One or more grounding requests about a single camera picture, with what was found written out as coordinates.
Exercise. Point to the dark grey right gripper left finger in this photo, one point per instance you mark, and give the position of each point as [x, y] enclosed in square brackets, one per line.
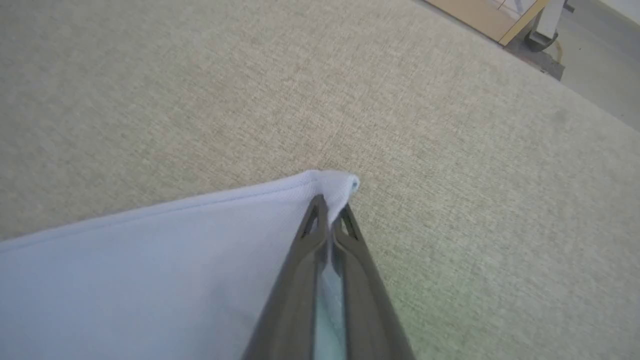
[292, 300]

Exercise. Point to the light blue garment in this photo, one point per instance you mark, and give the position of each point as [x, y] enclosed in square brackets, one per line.
[150, 280]

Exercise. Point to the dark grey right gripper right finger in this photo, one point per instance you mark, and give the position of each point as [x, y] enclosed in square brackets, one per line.
[367, 310]

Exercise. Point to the lemon print tile panel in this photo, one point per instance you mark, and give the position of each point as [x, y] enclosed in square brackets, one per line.
[480, 15]

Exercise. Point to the grey fabric sofa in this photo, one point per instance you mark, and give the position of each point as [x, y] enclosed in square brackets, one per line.
[450, 150]

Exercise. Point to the grey metal panel stand leg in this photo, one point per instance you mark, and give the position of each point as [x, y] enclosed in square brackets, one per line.
[547, 20]

